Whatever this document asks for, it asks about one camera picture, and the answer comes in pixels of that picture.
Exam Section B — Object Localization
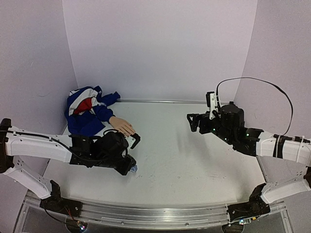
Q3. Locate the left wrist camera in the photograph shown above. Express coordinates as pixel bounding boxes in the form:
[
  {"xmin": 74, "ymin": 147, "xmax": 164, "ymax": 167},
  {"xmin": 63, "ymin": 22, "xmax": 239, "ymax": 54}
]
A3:
[{"xmin": 126, "ymin": 133, "xmax": 141, "ymax": 150}]

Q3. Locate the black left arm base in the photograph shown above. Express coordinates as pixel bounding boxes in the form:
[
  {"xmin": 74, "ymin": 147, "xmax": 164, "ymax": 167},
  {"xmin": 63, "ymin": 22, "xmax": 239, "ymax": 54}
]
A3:
[{"xmin": 40, "ymin": 180, "xmax": 83, "ymax": 217}]

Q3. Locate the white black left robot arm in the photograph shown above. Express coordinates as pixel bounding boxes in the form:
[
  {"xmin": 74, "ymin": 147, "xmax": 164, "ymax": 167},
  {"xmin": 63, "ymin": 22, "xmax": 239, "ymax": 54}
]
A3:
[{"xmin": 0, "ymin": 118, "xmax": 140, "ymax": 212}]

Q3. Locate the mannequin hand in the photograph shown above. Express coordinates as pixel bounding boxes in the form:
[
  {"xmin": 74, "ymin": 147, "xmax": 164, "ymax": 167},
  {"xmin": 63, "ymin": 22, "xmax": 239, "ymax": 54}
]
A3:
[{"xmin": 109, "ymin": 116, "xmax": 136, "ymax": 136}]

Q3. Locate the blue white red jacket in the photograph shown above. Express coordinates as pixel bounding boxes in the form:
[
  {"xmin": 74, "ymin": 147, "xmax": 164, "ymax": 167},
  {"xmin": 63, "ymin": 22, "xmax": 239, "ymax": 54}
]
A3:
[{"xmin": 65, "ymin": 86, "xmax": 121, "ymax": 136}]

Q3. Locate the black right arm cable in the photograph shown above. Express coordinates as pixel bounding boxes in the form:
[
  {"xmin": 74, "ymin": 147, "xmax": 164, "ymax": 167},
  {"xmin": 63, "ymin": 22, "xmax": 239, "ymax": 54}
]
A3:
[{"xmin": 215, "ymin": 77, "xmax": 294, "ymax": 136}]

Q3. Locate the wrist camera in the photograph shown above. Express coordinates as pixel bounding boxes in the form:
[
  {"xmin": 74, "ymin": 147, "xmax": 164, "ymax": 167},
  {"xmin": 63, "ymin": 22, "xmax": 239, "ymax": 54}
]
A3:
[
  {"xmin": 206, "ymin": 91, "xmax": 220, "ymax": 120},
  {"xmin": 126, "ymin": 133, "xmax": 141, "ymax": 150}
]

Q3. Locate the aluminium table front rail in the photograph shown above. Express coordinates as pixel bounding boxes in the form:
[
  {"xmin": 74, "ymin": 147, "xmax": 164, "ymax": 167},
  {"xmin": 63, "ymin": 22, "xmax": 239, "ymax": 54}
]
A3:
[{"xmin": 26, "ymin": 192, "xmax": 286, "ymax": 230}]

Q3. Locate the blue nail polish bottle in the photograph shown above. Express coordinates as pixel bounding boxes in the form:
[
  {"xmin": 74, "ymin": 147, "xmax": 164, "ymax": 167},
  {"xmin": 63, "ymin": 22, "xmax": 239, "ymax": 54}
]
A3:
[{"xmin": 130, "ymin": 165, "xmax": 138, "ymax": 173}]

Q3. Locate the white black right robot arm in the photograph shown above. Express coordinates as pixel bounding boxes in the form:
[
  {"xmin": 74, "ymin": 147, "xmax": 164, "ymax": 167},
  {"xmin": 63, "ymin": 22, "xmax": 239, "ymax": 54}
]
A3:
[{"xmin": 187, "ymin": 102, "xmax": 311, "ymax": 204}]

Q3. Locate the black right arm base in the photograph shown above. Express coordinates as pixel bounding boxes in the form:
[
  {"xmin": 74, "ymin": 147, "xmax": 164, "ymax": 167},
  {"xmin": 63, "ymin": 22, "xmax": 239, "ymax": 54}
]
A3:
[{"xmin": 227, "ymin": 183, "xmax": 271, "ymax": 222}]

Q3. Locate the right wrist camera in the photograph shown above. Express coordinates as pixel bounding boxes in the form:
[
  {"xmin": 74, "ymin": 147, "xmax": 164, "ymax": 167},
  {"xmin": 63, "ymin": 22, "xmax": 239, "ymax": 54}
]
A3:
[{"xmin": 206, "ymin": 91, "xmax": 220, "ymax": 120}]

